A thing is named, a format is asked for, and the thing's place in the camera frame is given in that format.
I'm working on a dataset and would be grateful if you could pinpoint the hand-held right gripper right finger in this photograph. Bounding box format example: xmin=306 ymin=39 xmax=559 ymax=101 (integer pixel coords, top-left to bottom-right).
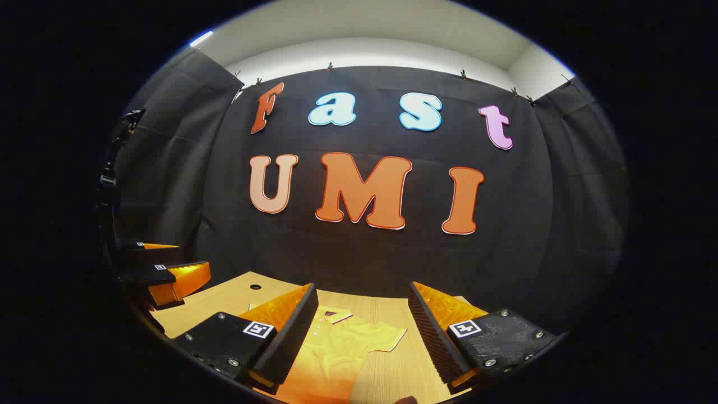
xmin=407 ymin=281 xmax=567 ymax=395

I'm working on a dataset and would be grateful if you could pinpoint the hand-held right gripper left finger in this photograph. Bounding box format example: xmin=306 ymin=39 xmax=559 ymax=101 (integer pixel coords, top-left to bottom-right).
xmin=171 ymin=283 xmax=319 ymax=394

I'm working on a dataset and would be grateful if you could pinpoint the orange T-shirt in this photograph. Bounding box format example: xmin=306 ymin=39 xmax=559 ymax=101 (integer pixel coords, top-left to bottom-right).
xmin=269 ymin=305 xmax=408 ymax=404

